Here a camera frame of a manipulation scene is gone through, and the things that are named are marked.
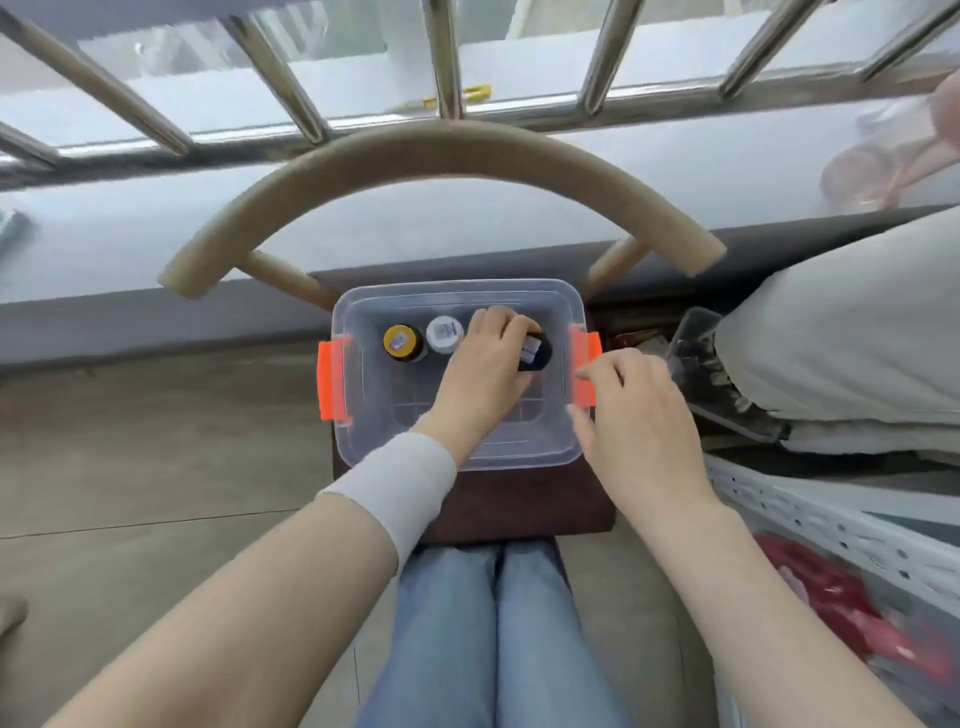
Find person's left hand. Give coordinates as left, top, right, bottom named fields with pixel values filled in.
left=410, top=305, right=543, bottom=466

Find person's right hand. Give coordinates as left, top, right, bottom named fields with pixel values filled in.
left=566, top=347, right=725, bottom=538

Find white bottle brown label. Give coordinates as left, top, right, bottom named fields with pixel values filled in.
left=425, top=314, right=466, bottom=356

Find black bottle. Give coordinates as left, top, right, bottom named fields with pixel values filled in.
left=515, top=332, right=554, bottom=374

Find gold cap dark bottle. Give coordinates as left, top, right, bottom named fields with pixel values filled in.
left=382, top=323, right=429, bottom=365

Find clear storage box orange latches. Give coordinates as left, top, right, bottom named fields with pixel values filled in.
left=316, top=277, right=604, bottom=474

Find white metal shelf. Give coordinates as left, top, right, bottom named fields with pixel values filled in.
left=704, top=453, right=960, bottom=728

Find person's left forearm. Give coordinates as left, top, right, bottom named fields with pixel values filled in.
left=44, top=419, right=466, bottom=728

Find person's blue jeans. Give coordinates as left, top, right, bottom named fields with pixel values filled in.
left=356, top=536, right=631, bottom=728

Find clear plastic tray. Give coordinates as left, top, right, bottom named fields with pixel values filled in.
left=663, top=305, right=789, bottom=445

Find white knit wristband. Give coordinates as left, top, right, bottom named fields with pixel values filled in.
left=314, top=431, right=459, bottom=579

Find wooden chair brown seat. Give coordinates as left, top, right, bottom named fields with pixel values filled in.
left=155, top=118, right=729, bottom=549

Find red plastic packets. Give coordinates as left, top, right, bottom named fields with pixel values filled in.
left=753, top=532, right=939, bottom=684

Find grey folded bedding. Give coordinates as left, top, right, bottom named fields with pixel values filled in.
left=712, top=206, right=960, bottom=459

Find metal window grille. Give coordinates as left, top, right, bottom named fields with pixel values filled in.
left=0, top=0, right=960, bottom=193

